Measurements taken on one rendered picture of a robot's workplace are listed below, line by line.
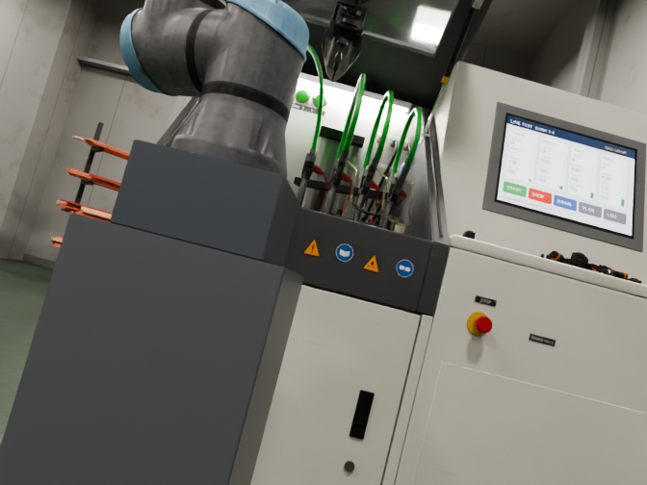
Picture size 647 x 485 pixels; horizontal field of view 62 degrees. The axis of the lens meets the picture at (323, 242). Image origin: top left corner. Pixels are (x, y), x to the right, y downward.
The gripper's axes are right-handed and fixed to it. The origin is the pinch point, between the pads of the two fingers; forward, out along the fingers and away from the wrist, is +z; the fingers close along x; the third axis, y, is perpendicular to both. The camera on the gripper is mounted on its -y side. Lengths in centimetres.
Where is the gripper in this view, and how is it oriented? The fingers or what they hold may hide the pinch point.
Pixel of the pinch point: (333, 77)
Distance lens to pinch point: 125.1
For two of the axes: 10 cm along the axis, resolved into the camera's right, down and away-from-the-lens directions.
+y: 0.8, -0.7, -9.9
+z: -2.5, 9.7, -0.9
